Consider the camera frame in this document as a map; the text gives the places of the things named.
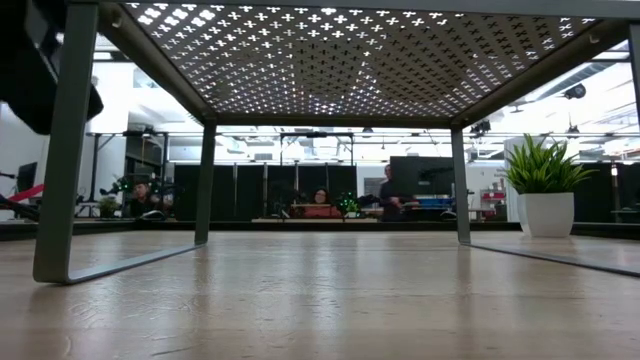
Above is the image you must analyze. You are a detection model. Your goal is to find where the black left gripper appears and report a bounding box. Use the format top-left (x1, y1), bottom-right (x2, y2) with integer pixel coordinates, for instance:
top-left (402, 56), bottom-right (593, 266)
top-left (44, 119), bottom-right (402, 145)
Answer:
top-left (0, 0), bottom-right (105, 136)

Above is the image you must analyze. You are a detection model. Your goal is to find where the grey perforated metal shelf riser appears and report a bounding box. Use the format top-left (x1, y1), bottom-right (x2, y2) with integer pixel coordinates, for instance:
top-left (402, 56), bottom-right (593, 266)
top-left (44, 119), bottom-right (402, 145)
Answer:
top-left (32, 0), bottom-right (640, 286)

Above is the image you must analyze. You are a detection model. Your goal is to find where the small black monitor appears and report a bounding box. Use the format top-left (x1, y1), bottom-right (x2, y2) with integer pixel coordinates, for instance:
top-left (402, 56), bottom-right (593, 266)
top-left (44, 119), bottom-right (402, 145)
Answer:
top-left (16, 160), bottom-right (39, 194)

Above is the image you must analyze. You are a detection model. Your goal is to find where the red bar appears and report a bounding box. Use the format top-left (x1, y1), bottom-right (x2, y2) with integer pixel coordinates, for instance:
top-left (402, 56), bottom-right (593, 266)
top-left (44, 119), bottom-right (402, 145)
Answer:
top-left (7, 183), bottom-right (45, 204)

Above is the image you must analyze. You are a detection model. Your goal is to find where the small potted plant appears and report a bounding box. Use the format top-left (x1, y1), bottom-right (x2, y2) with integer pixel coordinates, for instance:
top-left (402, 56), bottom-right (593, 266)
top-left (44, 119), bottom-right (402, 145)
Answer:
top-left (98, 195), bottom-right (120, 219)
top-left (340, 193), bottom-right (361, 219)

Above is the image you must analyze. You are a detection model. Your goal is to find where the person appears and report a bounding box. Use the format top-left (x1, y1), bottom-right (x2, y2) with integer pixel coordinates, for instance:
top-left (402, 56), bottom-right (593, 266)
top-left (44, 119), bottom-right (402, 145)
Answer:
top-left (378, 163), bottom-right (419, 222)
top-left (302, 187), bottom-right (342, 219)
top-left (130, 180), bottom-right (161, 219)

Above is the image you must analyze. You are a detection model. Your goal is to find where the wooden background table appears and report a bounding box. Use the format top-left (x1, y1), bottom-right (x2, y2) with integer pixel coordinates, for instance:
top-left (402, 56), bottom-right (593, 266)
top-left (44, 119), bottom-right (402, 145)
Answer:
top-left (249, 216), bottom-right (379, 224)

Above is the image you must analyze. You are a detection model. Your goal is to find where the blue storage bin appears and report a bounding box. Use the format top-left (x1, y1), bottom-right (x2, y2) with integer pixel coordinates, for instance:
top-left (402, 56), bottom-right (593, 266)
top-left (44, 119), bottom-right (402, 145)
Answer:
top-left (417, 197), bottom-right (454, 210)

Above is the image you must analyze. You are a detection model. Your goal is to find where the green plant in white pot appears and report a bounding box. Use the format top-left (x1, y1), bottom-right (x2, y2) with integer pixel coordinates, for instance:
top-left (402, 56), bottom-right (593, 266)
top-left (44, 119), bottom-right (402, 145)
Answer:
top-left (502, 132), bottom-right (596, 239)

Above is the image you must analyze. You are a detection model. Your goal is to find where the black aluminium table frame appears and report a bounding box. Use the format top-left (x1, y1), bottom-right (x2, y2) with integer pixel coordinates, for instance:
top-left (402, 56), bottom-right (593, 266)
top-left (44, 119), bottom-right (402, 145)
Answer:
top-left (0, 218), bottom-right (640, 242)

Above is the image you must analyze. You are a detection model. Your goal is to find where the black partition wall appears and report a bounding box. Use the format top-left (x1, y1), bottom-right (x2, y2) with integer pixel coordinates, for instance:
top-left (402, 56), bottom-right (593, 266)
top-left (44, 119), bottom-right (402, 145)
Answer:
top-left (173, 163), bottom-right (359, 221)

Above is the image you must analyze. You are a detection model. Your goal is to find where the large black wall monitor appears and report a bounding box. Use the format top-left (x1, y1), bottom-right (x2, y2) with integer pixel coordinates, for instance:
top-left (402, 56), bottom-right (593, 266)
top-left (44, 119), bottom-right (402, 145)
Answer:
top-left (389, 155), bottom-right (455, 197)

